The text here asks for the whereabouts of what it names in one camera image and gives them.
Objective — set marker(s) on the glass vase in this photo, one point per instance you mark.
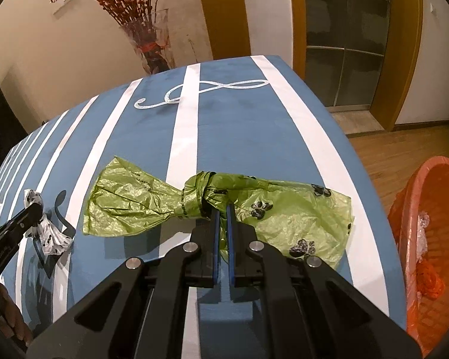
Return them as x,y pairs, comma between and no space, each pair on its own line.
149,45

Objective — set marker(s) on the white paw print plastic bag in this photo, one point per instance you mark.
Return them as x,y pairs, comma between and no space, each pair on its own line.
52,239

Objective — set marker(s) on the wooden door frame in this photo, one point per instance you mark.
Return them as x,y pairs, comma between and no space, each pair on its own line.
217,7

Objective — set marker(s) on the black television screen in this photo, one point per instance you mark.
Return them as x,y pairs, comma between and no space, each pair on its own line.
3,119

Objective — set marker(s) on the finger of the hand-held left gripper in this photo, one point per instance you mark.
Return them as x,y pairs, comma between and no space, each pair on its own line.
11,237

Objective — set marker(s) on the dark glass door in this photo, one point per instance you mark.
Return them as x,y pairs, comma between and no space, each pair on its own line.
344,26

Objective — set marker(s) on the person's left hand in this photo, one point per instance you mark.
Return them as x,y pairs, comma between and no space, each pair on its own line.
11,318

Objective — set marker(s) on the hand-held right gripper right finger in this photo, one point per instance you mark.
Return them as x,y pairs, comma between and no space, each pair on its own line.
231,239

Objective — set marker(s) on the orange plastic basket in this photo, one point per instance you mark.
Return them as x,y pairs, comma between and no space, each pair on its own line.
408,306

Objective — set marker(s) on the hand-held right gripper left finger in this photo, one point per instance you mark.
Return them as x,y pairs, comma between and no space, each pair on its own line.
216,239

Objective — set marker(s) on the white wall switch plate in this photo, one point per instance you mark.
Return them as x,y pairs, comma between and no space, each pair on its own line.
64,2

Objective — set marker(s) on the olive green paw print bag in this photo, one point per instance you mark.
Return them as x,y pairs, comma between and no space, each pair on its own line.
134,202

